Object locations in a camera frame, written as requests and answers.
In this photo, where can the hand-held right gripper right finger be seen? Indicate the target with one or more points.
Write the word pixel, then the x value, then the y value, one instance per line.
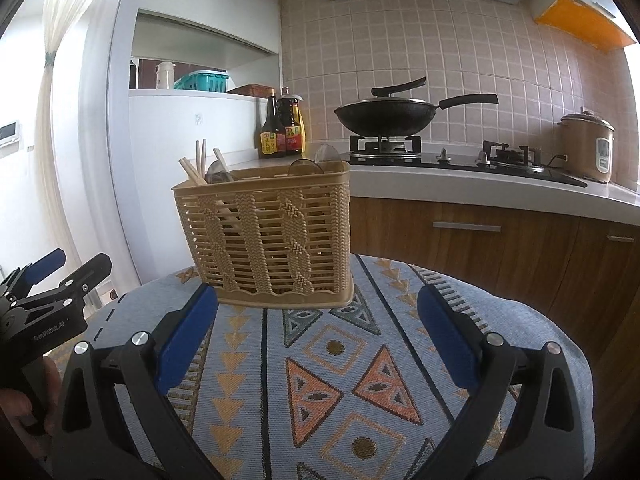
pixel 447 340

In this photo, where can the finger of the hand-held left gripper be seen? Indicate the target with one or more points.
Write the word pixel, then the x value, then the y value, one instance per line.
pixel 90 272
pixel 47 262

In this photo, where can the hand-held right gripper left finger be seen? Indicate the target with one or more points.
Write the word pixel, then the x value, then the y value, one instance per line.
pixel 185 340

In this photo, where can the beige plastic utensil basket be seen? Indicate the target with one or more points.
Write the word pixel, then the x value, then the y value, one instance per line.
pixel 260 240

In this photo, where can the person's left hand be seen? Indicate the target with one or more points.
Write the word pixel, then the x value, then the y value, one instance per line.
pixel 52 380

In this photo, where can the wooden kitchen cabinet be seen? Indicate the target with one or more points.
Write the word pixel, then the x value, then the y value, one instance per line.
pixel 525 260

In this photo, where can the patterned blue tablecloth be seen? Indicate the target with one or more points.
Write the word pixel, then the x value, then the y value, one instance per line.
pixel 340 385

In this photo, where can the white curtain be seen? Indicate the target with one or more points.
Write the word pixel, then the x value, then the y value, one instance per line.
pixel 55 135

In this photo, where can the white kitchen countertop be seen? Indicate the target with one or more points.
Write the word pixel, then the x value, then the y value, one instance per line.
pixel 450 187

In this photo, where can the black glass gas stove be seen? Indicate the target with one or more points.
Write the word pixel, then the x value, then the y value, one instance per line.
pixel 465 165

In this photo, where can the white jug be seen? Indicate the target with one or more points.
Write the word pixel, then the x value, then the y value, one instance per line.
pixel 164 76

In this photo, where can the teal plastic basket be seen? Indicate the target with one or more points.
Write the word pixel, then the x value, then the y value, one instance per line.
pixel 202 82

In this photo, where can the dark sauce bottle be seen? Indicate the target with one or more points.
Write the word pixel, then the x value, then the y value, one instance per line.
pixel 270 135

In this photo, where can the black wok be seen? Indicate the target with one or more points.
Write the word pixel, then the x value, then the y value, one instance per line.
pixel 385 117

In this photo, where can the beige rice cooker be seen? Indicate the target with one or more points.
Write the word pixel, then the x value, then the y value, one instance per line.
pixel 582 147

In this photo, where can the red label sauce bottle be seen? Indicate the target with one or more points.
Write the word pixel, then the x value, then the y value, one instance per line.
pixel 291 130

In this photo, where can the brown wicker box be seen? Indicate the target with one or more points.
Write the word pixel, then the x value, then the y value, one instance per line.
pixel 250 91

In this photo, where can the orange wall cabinet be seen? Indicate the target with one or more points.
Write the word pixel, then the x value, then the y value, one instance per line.
pixel 580 22

